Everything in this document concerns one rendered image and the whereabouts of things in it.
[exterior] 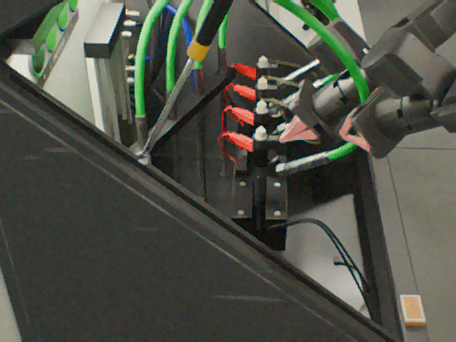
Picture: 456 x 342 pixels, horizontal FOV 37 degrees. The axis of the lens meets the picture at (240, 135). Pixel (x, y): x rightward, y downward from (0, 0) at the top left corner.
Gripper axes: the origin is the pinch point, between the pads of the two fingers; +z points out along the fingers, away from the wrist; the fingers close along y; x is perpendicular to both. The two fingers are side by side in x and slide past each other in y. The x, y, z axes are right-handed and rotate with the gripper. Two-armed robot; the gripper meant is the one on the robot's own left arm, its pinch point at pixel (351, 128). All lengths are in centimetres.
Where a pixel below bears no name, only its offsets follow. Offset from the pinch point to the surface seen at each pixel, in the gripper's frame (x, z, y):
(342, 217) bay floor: 23.4, 39.1, -11.5
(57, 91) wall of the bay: -29.1, 13.1, 26.6
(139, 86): -23.0, 22.4, 12.9
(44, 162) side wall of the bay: -22.5, -4.0, 37.7
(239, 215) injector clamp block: 5.3, 28.6, 10.5
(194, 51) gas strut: -22.4, -18.7, 22.3
